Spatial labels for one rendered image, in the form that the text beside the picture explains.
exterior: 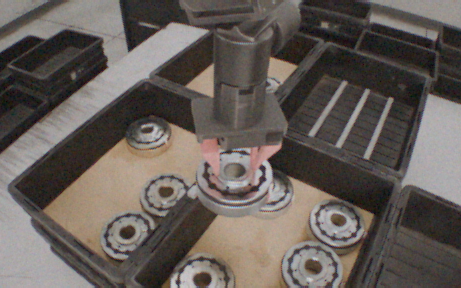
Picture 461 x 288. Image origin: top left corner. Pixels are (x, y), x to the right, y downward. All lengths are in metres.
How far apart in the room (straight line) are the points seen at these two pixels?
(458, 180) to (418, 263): 0.43
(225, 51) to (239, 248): 0.40
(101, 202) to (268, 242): 0.33
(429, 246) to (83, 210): 0.67
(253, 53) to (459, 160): 0.91
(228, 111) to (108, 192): 0.43
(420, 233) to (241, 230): 0.35
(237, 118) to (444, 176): 0.79
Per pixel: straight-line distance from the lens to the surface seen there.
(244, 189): 0.46
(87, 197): 0.76
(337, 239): 0.65
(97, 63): 1.85
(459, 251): 0.77
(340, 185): 0.71
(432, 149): 1.15
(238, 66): 0.34
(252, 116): 0.38
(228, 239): 0.65
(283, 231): 0.67
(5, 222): 0.98
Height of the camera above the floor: 1.40
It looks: 45 degrees down
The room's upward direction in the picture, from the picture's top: straight up
